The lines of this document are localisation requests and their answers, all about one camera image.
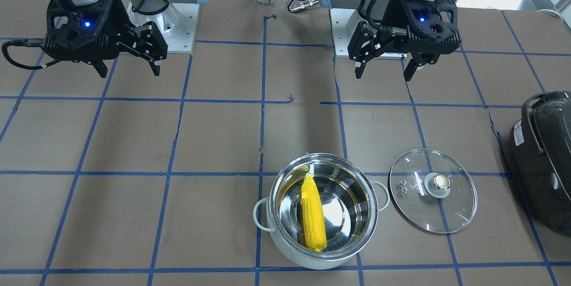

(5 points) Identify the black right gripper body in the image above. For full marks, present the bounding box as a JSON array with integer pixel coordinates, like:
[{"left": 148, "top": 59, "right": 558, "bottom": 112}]
[{"left": 42, "top": 0, "right": 137, "bottom": 64}]

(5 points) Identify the yellow corn cob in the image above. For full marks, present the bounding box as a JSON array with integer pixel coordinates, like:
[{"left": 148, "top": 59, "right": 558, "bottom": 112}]
[{"left": 301, "top": 173, "right": 327, "bottom": 252}]

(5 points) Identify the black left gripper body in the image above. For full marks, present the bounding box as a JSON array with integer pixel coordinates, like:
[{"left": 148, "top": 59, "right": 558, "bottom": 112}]
[{"left": 380, "top": 0, "right": 462, "bottom": 54}]

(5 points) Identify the black rice cooker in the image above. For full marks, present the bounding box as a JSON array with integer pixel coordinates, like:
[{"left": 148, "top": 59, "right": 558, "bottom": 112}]
[{"left": 508, "top": 91, "right": 571, "bottom": 236}]

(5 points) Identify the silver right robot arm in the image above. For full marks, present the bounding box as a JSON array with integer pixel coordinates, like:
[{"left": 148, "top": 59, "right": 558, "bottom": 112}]
[{"left": 41, "top": 0, "right": 209, "bottom": 77}]

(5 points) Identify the pale green electric pot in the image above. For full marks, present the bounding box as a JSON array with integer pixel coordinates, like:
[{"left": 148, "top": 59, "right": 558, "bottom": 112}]
[{"left": 252, "top": 153, "right": 391, "bottom": 270}]

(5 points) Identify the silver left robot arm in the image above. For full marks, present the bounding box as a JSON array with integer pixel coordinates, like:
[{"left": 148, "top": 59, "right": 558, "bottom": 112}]
[{"left": 319, "top": 0, "right": 462, "bottom": 81}]

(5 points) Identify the glass pot lid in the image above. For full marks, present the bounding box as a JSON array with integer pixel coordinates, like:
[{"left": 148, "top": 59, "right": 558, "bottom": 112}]
[{"left": 388, "top": 149, "right": 478, "bottom": 234}]

